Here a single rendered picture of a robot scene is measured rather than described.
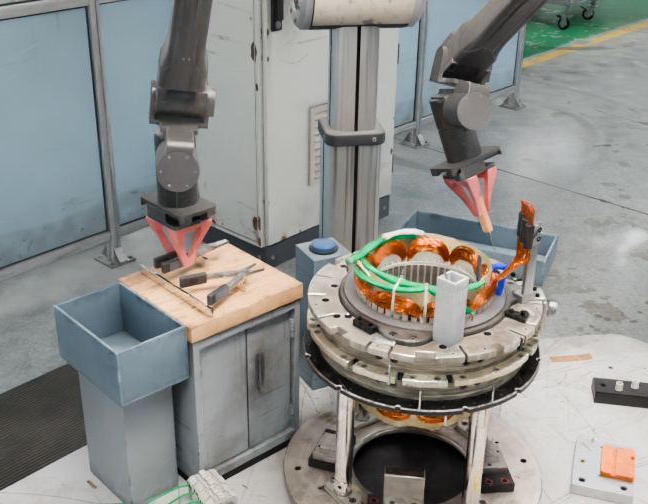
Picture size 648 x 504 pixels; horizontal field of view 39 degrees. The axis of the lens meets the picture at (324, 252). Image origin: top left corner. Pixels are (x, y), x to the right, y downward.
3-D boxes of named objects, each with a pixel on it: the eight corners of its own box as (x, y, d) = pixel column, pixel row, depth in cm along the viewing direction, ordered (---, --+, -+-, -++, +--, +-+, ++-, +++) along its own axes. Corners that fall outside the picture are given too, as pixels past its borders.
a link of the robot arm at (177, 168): (214, 83, 127) (151, 76, 125) (221, 107, 117) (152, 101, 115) (205, 164, 132) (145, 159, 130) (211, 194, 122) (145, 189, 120)
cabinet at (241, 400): (201, 494, 136) (193, 343, 125) (133, 435, 148) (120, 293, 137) (300, 440, 148) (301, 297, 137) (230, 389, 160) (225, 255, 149)
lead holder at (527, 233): (528, 251, 118) (531, 226, 116) (502, 240, 120) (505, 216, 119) (546, 242, 120) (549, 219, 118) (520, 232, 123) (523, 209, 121)
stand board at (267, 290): (192, 344, 124) (191, 329, 123) (117, 293, 137) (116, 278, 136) (303, 297, 137) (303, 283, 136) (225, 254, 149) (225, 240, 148)
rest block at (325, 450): (350, 443, 142) (350, 432, 141) (338, 465, 137) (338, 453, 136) (324, 437, 143) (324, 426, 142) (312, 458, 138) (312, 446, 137)
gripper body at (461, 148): (504, 156, 147) (491, 112, 145) (455, 179, 143) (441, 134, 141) (479, 156, 153) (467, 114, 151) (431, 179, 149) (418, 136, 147)
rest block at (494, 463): (478, 474, 136) (480, 463, 135) (469, 451, 140) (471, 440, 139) (506, 473, 136) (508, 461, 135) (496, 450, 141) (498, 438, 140)
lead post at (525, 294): (534, 299, 126) (545, 221, 121) (521, 304, 125) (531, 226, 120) (525, 294, 127) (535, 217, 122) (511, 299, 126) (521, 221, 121)
